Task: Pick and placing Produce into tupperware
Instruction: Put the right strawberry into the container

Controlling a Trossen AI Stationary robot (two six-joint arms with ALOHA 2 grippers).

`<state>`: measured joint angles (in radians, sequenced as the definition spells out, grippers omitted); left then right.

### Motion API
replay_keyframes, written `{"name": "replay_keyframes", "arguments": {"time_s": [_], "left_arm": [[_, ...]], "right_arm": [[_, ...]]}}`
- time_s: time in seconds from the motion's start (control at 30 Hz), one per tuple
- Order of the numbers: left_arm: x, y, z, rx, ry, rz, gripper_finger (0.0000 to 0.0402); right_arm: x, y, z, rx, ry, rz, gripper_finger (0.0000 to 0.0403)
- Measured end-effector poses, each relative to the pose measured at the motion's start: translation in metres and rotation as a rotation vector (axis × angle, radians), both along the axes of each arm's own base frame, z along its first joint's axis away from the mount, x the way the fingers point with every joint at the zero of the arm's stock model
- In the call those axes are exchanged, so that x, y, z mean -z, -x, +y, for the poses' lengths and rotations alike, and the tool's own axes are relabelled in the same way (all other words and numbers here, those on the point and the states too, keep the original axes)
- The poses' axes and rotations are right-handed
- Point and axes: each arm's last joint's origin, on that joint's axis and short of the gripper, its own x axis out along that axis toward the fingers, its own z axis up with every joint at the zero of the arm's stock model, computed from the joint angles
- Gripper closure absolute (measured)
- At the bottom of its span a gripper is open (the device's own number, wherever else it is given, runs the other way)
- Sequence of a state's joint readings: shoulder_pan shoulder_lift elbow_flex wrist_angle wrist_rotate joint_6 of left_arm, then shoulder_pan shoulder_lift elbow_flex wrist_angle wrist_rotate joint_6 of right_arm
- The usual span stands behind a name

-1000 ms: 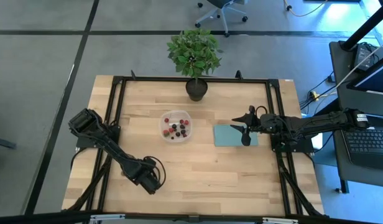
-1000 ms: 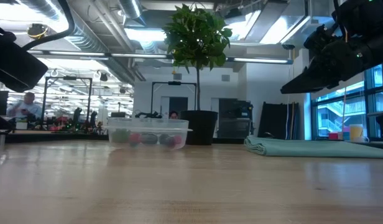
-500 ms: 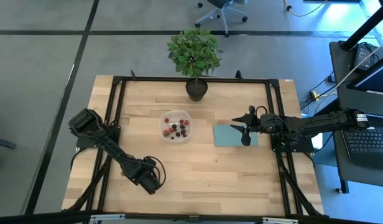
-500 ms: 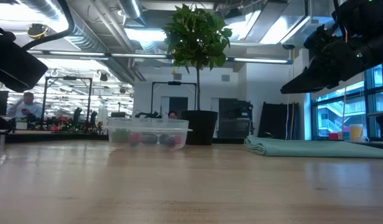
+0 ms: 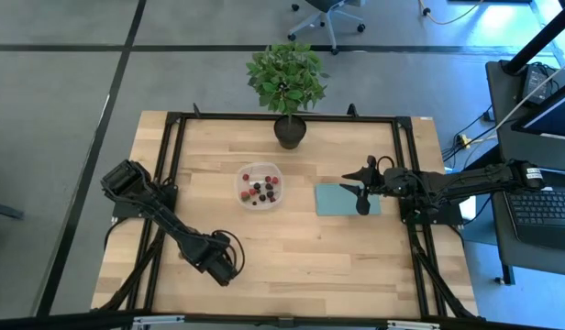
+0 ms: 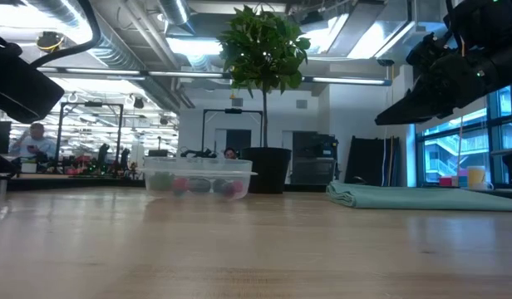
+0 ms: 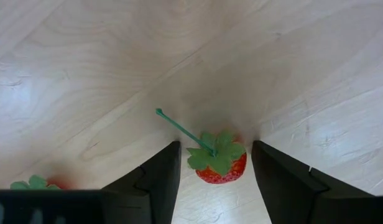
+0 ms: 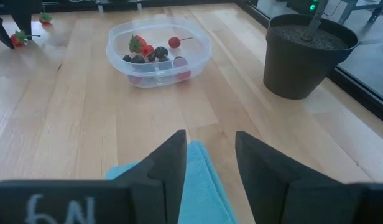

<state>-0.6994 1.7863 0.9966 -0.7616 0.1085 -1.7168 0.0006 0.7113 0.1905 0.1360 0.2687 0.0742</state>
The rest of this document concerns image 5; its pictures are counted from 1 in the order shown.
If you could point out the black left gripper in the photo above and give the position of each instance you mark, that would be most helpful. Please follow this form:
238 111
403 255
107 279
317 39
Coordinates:
209 249

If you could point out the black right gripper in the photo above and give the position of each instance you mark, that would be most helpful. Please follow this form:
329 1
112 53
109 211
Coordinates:
397 189

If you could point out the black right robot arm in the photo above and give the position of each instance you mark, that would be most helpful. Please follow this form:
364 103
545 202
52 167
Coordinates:
475 181

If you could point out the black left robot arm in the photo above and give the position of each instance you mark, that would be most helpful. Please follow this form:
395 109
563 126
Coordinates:
163 220

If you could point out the clear plastic tupperware container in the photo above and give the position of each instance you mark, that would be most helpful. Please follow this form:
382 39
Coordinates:
259 167

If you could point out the teal folded cloth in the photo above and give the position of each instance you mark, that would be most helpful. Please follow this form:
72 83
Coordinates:
333 201

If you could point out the yellow power plug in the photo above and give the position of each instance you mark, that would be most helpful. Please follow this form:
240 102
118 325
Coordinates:
463 140

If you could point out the green plant in black pot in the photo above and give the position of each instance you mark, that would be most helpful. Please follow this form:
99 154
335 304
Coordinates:
287 78

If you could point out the black crossbar silver brackets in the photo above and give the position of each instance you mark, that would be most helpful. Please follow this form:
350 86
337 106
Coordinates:
80 321

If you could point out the black desk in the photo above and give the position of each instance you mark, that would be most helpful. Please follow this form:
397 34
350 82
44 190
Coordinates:
507 151
502 256

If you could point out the white office chair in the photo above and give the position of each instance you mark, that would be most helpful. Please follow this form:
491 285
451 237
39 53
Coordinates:
330 20

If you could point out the black laptop keyboard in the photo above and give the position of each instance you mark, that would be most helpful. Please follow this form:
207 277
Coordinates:
544 215

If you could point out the black power brick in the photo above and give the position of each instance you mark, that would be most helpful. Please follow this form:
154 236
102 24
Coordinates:
535 82

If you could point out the grey floor object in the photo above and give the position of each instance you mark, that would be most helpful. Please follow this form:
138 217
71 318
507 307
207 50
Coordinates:
5 210

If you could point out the dark display screen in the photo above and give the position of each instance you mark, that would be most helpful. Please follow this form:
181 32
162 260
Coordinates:
557 114

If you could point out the black pole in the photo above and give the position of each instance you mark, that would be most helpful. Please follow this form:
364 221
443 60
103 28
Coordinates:
539 39

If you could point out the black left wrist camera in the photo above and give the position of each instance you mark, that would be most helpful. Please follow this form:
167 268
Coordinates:
224 272

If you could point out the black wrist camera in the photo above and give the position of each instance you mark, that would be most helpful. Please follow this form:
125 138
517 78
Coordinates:
224 272
397 175

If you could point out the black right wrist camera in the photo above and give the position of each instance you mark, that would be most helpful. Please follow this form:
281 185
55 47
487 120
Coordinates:
397 175

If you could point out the black aluminium table frame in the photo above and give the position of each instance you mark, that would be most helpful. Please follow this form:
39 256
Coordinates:
287 117

